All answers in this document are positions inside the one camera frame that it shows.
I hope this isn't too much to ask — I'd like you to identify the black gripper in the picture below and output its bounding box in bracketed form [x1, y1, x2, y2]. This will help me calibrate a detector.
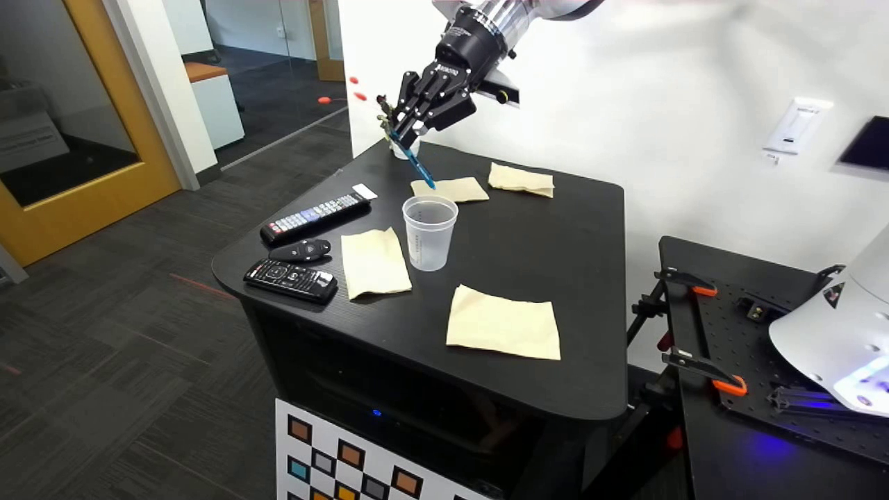
[373, 16, 511, 154]

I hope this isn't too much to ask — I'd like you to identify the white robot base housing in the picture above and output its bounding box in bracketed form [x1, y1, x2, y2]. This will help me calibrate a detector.
[768, 225, 889, 423]

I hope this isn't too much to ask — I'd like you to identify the clear plastic cup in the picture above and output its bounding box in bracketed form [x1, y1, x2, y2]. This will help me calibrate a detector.
[401, 195, 462, 276]

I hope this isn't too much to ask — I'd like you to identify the round white vase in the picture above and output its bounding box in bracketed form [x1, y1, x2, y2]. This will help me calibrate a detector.
[389, 136, 422, 163]

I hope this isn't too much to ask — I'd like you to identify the beige paper napkin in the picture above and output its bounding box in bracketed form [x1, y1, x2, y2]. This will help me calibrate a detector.
[444, 284, 564, 363]
[486, 162, 558, 202]
[408, 175, 492, 205]
[340, 225, 415, 304]

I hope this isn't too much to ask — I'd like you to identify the plain wooden door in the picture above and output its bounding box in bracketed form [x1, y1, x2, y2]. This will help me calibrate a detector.
[305, 0, 347, 83]

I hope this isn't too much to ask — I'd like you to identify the long black remote control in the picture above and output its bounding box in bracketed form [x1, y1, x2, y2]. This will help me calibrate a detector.
[258, 193, 373, 248]

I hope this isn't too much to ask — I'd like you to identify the small oval black remote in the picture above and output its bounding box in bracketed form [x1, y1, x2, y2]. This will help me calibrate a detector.
[268, 237, 337, 266]

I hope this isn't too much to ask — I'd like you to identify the white cabinet with wooden top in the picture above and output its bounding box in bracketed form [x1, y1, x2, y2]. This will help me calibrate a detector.
[182, 58, 250, 154]

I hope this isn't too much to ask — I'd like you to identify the wide black remote control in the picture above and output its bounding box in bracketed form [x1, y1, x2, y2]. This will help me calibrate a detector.
[243, 258, 342, 309]

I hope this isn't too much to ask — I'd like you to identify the black orange-tipped clamp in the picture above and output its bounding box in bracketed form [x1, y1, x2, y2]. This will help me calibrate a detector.
[658, 345, 751, 401]
[651, 263, 724, 304]

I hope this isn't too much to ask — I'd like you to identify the colour checker calibration board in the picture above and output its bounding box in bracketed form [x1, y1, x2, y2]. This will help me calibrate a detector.
[273, 397, 496, 500]

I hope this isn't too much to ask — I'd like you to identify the yellow door with glass pane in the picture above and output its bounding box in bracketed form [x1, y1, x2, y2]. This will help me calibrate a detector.
[0, 0, 185, 269]

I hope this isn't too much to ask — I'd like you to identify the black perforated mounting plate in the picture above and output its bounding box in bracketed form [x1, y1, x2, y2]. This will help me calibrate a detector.
[658, 233, 889, 468]

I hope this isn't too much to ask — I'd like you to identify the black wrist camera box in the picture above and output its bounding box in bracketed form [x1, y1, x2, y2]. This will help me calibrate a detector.
[469, 73, 522, 108]

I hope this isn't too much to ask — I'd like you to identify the white wall switch panel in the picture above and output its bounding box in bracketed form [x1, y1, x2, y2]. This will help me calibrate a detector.
[758, 95, 836, 158]

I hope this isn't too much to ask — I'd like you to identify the black wall panel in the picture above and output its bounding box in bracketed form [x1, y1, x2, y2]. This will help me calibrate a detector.
[835, 115, 889, 177]

